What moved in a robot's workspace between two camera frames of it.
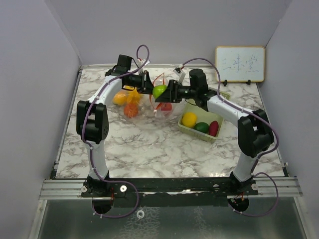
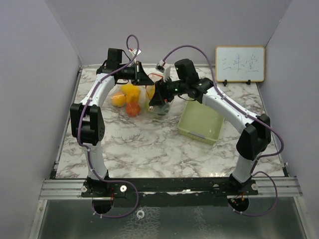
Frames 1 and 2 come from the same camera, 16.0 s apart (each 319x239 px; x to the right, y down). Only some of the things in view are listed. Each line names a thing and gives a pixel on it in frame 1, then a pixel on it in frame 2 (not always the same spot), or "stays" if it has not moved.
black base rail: x=169 y=192 stays
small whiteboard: x=239 y=63 stays
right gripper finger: x=170 y=94 to x=157 y=98
